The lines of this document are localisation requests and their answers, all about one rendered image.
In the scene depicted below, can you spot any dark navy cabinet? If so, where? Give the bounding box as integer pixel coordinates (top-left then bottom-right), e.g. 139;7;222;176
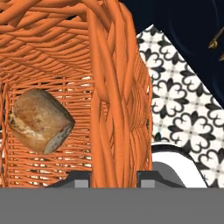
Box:
118;0;224;109

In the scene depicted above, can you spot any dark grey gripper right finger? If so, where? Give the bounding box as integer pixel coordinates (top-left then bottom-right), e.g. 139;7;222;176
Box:
136;170;186;189

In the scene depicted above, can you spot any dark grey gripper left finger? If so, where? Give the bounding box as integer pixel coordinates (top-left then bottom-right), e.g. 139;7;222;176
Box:
47;171;92;189

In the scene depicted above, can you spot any white round object black rim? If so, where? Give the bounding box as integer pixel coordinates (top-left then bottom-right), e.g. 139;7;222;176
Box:
150;144;210;189

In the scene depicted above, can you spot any brown bread loaf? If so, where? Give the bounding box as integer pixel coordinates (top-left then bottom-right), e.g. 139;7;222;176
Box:
6;87;76;156

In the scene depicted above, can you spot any orange wicker basket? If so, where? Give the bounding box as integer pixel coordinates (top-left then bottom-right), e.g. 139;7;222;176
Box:
0;0;154;189

